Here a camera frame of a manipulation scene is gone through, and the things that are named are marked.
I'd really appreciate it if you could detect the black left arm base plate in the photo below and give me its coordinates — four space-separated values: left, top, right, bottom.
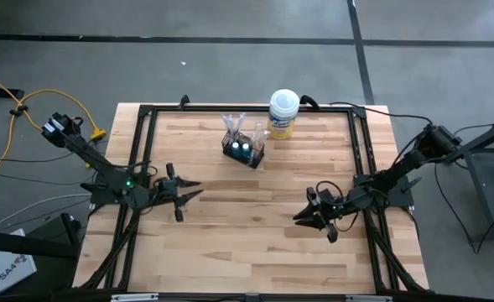
81 171 151 206

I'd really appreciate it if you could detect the black aluminium table frame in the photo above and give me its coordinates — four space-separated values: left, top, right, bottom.
74 102 430 294

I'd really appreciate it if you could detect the yellow Lysol wipes canister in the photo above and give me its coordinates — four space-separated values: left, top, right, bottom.
266 88 301 141

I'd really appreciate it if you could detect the black stand with bar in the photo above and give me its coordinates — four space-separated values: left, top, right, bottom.
0 211 83 259

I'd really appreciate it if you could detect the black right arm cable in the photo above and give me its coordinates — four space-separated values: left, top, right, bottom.
329 102 434 125

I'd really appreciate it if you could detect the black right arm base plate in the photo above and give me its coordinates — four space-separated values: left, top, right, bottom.
353 174 423 209

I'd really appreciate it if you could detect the black wire basket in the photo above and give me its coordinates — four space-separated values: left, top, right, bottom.
221 129 267 169

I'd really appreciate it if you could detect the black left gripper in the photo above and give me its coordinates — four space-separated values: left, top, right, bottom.
150 162 205 223

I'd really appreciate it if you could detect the silver metal bracket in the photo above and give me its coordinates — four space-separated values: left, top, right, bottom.
111 293 159 302
345 294 393 302

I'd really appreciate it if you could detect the white printed cardboard box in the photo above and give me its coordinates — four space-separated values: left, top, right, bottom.
0 228 38 299

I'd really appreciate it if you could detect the grey floor cable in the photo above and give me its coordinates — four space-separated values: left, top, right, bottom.
0 192 92 232

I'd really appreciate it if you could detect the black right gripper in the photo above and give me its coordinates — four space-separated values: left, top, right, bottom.
292 186 351 244

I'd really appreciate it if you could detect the yellow extension cable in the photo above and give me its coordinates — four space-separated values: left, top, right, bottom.
0 69 107 190

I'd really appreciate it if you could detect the black floor cable loop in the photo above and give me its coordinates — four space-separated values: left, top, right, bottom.
434 163 494 255

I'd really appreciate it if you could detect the thin black floor cable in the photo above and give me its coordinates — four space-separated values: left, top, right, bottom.
0 157 75 164
0 169 84 185

